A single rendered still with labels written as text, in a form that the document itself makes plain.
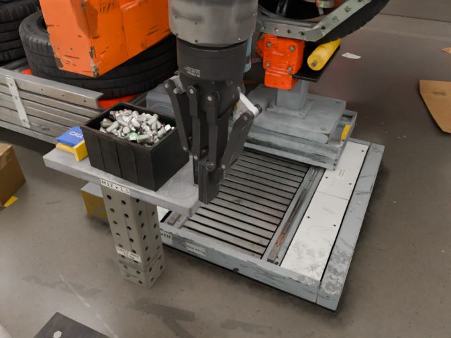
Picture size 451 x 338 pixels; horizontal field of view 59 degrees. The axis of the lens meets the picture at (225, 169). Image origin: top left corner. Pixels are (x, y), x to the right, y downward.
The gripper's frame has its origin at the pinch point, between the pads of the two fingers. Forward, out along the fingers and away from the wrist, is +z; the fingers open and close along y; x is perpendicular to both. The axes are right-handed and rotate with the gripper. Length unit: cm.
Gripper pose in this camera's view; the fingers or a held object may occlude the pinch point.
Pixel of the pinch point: (209, 178)
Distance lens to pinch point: 54.9
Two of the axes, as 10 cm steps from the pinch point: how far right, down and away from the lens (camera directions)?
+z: -0.4, 7.7, 6.4
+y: 8.2, 4.0, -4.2
